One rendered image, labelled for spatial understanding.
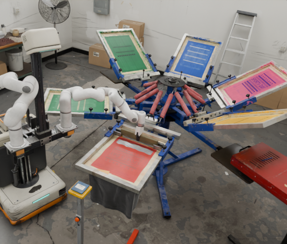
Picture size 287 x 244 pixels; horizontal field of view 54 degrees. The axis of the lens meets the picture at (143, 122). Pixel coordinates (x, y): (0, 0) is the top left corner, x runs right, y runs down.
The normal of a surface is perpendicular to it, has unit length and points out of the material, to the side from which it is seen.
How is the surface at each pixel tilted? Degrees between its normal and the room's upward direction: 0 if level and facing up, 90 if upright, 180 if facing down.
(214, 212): 0
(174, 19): 90
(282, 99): 78
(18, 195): 0
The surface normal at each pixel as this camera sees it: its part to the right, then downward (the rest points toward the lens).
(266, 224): 0.11, -0.85
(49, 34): 0.69, 0.01
